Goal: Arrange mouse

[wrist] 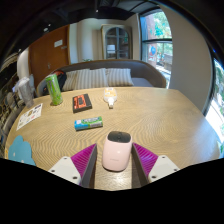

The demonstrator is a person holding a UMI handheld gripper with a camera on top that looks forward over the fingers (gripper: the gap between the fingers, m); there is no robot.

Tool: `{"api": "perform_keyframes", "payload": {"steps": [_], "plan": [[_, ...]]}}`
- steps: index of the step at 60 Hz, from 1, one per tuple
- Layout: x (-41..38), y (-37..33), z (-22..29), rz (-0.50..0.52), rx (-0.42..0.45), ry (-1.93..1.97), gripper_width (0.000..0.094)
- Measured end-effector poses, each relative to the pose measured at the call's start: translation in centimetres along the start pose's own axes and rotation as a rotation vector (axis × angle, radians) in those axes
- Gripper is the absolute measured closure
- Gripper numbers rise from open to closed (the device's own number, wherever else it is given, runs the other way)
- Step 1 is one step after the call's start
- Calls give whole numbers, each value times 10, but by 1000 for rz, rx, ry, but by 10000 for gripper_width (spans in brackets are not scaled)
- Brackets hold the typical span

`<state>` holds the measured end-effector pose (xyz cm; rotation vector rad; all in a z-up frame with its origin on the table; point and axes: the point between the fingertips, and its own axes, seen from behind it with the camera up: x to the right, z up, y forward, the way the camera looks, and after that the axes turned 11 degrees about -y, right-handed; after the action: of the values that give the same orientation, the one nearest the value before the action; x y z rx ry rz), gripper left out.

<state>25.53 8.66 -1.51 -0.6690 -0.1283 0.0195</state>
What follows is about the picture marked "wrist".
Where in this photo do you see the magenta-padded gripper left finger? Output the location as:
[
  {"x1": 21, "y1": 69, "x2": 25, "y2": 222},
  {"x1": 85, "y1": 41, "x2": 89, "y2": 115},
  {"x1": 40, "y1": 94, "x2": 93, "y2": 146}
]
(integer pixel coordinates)
[{"x1": 48, "y1": 143, "x2": 98, "y2": 189}]

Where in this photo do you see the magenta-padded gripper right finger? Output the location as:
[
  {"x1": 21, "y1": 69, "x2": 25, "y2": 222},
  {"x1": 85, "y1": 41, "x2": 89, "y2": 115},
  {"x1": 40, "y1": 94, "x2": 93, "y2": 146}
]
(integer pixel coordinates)
[{"x1": 131, "y1": 142, "x2": 181, "y2": 188}]

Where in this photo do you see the small green and blue box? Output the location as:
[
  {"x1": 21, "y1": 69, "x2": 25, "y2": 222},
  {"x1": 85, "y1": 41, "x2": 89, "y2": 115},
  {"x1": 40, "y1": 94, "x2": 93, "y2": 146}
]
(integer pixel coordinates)
[{"x1": 73, "y1": 116, "x2": 104, "y2": 131}]

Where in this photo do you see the white sticker sheet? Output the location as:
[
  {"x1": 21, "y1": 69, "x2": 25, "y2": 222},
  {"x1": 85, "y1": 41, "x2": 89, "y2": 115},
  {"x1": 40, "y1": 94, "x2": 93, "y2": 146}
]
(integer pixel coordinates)
[{"x1": 16, "y1": 102, "x2": 44, "y2": 131}]

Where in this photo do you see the black box with orange print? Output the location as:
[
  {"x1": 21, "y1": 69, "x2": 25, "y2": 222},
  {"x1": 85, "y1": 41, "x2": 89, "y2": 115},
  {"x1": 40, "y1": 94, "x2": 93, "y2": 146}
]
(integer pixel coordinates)
[{"x1": 72, "y1": 93, "x2": 93, "y2": 114}]

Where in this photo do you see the green drink can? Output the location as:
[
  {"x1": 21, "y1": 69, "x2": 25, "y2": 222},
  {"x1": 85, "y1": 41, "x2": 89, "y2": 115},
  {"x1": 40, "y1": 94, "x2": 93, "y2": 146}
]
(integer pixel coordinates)
[{"x1": 45, "y1": 73, "x2": 64, "y2": 107}]

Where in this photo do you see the dark-framed glass window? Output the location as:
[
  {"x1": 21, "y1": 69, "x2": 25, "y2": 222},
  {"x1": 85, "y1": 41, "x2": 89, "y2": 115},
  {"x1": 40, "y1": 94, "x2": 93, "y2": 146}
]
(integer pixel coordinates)
[
  {"x1": 203, "y1": 58, "x2": 224, "y2": 158},
  {"x1": 139, "y1": 9, "x2": 174, "y2": 89}
]

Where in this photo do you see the white tube with orange label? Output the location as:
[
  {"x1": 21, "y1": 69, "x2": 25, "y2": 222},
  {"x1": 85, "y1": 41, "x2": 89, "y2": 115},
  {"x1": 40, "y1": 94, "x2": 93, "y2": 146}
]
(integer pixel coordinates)
[{"x1": 102, "y1": 87, "x2": 118, "y2": 109}]

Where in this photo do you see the narrow striped cushion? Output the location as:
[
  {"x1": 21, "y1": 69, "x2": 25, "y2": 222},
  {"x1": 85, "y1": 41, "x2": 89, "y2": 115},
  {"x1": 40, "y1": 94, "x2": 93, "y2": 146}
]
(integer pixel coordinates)
[{"x1": 62, "y1": 69, "x2": 80, "y2": 92}]

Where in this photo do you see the black backpack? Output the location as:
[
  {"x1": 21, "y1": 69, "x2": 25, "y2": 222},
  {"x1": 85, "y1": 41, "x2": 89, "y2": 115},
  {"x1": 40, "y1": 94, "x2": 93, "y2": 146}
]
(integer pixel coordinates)
[{"x1": 51, "y1": 70, "x2": 68, "y2": 92}]

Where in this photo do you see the wide striped cushion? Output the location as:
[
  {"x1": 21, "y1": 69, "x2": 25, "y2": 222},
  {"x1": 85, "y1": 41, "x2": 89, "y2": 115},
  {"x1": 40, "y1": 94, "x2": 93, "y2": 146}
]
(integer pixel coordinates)
[{"x1": 74, "y1": 68, "x2": 109, "y2": 91}]

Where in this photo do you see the grey-brown curved sofa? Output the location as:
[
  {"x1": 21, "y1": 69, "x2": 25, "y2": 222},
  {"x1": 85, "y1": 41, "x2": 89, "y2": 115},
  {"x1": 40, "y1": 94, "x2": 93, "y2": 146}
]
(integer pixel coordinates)
[{"x1": 35, "y1": 59, "x2": 167, "y2": 98}]

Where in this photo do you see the brown wooden door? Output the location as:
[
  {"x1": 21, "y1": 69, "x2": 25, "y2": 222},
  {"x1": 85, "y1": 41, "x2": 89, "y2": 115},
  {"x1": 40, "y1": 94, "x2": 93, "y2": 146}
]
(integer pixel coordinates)
[{"x1": 29, "y1": 24, "x2": 72, "y2": 88}]

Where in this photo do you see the arched glass-door cabinet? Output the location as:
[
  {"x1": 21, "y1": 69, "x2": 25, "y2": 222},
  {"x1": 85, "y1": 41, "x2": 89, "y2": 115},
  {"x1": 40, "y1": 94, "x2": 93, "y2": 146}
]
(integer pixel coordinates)
[{"x1": 101, "y1": 23, "x2": 133, "y2": 61}]

